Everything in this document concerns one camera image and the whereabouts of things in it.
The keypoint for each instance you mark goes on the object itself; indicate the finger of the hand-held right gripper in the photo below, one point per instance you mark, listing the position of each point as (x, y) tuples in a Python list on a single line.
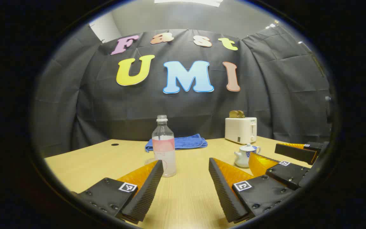
[(294, 153), (288, 175)]

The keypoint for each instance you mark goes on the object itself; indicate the white toaster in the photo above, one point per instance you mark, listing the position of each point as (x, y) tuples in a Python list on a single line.
[(240, 130)]

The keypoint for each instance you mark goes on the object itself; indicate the brown bread slice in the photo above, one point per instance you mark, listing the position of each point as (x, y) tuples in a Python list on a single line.
[(241, 114), (233, 114)]

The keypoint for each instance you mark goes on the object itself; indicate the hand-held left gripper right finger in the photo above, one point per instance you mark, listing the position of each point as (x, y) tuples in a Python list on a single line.
[(222, 190)]

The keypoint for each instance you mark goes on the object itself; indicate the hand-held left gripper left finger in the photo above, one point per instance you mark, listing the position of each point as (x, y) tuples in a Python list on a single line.
[(148, 194)]

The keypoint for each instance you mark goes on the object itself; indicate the metal backdrop stand pole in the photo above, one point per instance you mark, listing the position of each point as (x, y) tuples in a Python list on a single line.
[(313, 58)]

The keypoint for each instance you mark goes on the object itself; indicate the white blue-flowered teacup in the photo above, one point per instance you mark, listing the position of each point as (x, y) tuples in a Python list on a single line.
[(241, 159)]

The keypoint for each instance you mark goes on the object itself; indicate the clear plastic water bottle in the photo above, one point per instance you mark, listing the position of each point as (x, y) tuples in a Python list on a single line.
[(164, 149)]

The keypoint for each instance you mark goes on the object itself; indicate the ceiling light panel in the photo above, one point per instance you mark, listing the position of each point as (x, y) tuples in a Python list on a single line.
[(189, 2)]

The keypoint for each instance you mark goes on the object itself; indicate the blue folded towel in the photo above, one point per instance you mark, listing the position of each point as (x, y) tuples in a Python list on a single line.
[(189, 142)]

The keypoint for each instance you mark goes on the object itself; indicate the black backdrop cloth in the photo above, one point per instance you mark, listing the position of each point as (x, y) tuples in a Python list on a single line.
[(106, 105)]

